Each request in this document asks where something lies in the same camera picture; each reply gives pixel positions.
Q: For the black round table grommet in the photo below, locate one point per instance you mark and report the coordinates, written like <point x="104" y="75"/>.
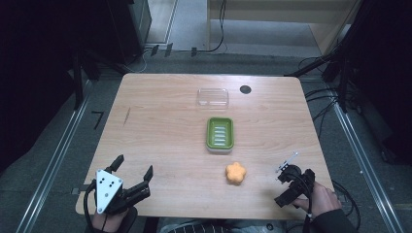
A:
<point x="245" y="89"/>

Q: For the black metal stand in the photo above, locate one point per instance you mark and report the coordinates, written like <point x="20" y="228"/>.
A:
<point x="77" y="84"/>
<point x="312" y="65"/>

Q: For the person's striped shirt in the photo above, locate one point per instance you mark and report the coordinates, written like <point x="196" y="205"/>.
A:
<point x="197" y="229"/>

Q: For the person's left hand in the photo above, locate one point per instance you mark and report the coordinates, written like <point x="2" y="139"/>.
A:
<point x="108" y="223"/>

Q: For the clear plastic lid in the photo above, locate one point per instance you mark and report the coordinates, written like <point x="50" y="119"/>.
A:
<point x="212" y="97"/>

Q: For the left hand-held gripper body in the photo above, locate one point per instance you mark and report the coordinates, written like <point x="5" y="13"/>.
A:
<point x="108" y="189"/>

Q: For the green soap dish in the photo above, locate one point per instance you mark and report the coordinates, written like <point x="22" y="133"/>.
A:
<point x="220" y="134"/>

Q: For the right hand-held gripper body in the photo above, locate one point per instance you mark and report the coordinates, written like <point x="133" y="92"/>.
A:
<point x="299" y="179"/>

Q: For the person's right hand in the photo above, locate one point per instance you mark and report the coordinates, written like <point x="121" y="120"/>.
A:
<point x="324" y="199"/>

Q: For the metal floor rail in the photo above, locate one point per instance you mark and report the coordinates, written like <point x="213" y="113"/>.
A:
<point x="53" y="165"/>
<point x="366" y="165"/>

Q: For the beige wooden furniture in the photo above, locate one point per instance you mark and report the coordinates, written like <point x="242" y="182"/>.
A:
<point x="278" y="9"/>

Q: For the orange flower-shaped soap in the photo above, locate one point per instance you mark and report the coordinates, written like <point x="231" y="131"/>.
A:
<point x="235" y="173"/>

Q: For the black cabinet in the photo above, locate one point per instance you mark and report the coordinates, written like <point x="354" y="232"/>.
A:
<point x="129" y="27"/>

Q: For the black round knob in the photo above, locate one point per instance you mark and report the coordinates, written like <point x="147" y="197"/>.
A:
<point x="269" y="226"/>

